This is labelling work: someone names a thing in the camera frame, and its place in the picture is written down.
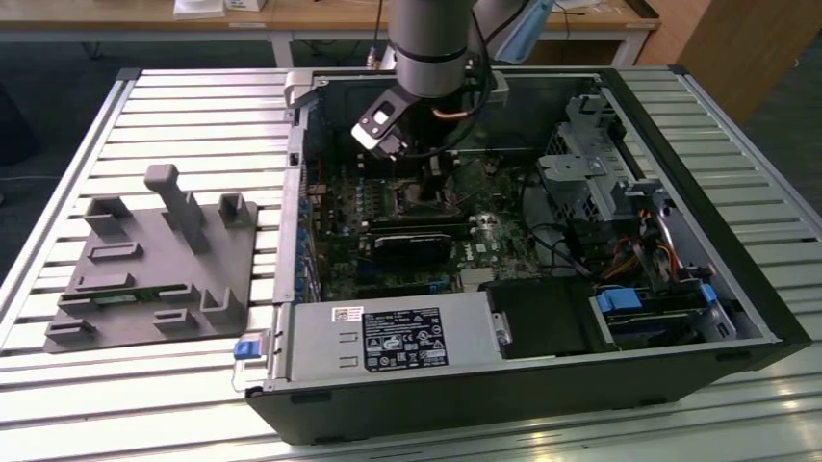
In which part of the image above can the orange yellow wire bundle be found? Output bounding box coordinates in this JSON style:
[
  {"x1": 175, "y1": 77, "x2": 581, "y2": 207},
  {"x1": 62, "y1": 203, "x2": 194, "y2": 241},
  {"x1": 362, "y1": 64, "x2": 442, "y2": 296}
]
[{"x1": 602, "y1": 238, "x2": 683, "y2": 280}]

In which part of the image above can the wooden cabinet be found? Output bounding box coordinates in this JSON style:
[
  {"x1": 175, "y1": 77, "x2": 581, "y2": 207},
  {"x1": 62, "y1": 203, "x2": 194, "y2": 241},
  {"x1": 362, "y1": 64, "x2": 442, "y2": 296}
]
[{"x1": 641, "y1": 0, "x2": 822, "y2": 124}]

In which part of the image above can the blue disk carrier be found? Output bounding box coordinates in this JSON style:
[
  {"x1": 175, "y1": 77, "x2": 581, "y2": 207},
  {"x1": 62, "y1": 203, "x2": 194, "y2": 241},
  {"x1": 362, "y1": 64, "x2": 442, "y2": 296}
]
[{"x1": 594, "y1": 286, "x2": 644, "y2": 317}]

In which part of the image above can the green motherboard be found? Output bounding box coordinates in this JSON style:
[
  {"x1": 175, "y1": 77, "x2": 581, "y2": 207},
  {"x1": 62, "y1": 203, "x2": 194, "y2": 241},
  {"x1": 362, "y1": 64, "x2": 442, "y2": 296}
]
[{"x1": 301, "y1": 153, "x2": 548, "y2": 302}]

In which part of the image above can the black graphics card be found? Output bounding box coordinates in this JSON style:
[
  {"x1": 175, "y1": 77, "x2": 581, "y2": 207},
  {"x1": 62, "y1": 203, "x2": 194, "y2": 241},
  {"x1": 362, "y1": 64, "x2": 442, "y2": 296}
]
[{"x1": 369, "y1": 233, "x2": 456, "y2": 264}]

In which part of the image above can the black wire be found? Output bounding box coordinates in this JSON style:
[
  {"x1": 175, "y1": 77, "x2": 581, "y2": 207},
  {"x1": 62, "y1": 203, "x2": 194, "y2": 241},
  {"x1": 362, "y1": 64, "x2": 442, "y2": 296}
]
[{"x1": 524, "y1": 224, "x2": 594, "y2": 279}]

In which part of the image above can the grey parts rack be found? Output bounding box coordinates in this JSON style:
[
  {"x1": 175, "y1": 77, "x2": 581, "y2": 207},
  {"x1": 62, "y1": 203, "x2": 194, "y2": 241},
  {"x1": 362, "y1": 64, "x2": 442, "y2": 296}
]
[{"x1": 42, "y1": 163, "x2": 259, "y2": 355}]

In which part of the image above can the grey metal disk bay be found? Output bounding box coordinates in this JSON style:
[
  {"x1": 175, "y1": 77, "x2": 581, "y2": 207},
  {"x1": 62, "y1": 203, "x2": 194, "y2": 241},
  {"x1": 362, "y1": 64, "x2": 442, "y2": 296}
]
[{"x1": 536, "y1": 93, "x2": 669, "y2": 225}]

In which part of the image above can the small silver heatsink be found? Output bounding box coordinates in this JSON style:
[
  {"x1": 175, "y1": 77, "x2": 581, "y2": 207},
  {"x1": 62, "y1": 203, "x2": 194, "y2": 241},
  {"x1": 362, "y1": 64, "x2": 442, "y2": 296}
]
[{"x1": 461, "y1": 268, "x2": 497, "y2": 290}]

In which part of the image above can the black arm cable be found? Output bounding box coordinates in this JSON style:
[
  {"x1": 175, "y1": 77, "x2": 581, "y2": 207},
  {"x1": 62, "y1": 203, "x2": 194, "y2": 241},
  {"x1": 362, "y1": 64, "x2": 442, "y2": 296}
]
[{"x1": 430, "y1": 45, "x2": 502, "y2": 158}]

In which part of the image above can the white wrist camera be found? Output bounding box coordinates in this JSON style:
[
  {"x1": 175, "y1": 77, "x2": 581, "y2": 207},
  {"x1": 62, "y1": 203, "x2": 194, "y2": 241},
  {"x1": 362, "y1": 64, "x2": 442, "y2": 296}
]
[{"x1": 352, "y1": 89, "x2": 413, "y2": 160}]

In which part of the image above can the black plastic shroud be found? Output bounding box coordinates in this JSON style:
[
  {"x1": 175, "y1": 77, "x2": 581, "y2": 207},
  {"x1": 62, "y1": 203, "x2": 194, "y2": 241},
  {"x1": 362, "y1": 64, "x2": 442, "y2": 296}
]
[{"x1": 481, "y1": 277, "x2": 609, "y2": 360}]

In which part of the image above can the silver power supply unit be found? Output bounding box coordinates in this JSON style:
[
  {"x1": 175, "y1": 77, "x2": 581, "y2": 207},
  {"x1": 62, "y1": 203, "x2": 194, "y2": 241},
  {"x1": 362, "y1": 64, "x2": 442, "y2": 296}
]
[{"x1": 282, "y1": 293, "x2": 500, "y2": 381}]

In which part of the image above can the black PC case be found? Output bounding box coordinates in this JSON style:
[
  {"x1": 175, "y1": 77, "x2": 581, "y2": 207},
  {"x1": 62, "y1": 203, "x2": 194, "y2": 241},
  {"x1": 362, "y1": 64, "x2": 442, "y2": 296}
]
[{"x1": 243, "y1": 65, "x2": 812, "y2": 447}]

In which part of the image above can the blue case latch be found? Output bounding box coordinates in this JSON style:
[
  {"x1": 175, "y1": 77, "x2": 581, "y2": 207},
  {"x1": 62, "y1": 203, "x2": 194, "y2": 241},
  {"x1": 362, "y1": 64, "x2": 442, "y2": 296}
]
[{"x1": 234, "y1": 336, "x2": 269, "y2": 360}]

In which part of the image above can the wooden desk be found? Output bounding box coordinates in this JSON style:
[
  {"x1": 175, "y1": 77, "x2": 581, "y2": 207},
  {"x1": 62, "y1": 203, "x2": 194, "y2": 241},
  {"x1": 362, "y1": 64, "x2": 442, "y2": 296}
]
[{"x1": 0, "y1": 0, "x2": 664, "y2": 68}]

